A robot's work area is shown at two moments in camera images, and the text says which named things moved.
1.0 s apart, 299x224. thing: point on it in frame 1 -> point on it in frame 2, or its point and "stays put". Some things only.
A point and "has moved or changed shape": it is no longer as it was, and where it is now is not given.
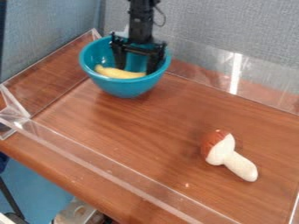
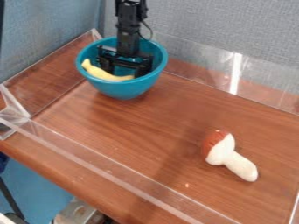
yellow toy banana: (116, 73) has moved or changed shape
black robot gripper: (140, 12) -> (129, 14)
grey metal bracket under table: (79, 213) stays put
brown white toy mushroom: (219, 153) stays put
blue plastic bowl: (96, 52) stays put
